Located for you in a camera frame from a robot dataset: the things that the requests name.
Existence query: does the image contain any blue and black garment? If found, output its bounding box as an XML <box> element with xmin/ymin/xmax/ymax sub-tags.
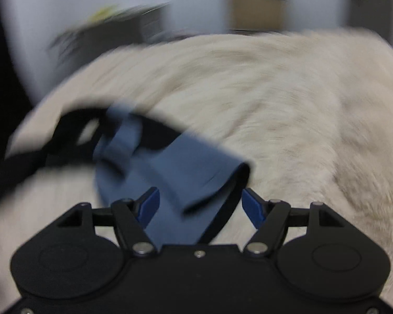
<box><xmin>93</xmin><ymin>104</ymin><xmax>253</xmax><ymax>246</ymax></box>

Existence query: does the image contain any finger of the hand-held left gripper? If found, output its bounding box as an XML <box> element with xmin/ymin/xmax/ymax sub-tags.
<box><xmin>51</xmin><ymin>107</ymin><xmax>109</xmax><ymax>159</ymax></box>

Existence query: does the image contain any metal frame table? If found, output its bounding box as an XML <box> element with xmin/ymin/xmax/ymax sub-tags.
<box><xmin>47</xmin><ymin>3</ymin><xmax>172</xmax><ymax>71</ymax></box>

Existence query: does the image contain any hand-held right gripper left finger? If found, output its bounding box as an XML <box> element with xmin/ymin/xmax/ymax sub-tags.
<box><xmin>56</xmin><ymin>187</ymin><xmax>161</xmax><ymax>257</ymax></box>

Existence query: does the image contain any brown wooden cabinet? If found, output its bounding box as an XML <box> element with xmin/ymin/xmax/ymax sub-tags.
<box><xmin>228</xmin><ymin>0</ymin><xmax>287</xmax><ymax>34</ymax></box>

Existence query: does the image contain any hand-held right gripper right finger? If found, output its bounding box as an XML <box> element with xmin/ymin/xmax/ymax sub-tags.
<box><xmin>241</xmin><ymin>187</ymin><xmax>346</xmax><ymax>257</ymax></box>

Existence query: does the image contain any white fluffy blanket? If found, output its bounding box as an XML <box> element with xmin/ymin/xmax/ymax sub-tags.
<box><xmin>0</xmin><ymin>28</ymin><xmax>393</xmax><ymax>314</ymax></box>

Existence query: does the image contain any yellow object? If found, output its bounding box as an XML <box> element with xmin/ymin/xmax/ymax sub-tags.
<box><xmin>87</xmin><ymin>5</ymin><xmax>120</xmax><ymax>23</ymax></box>

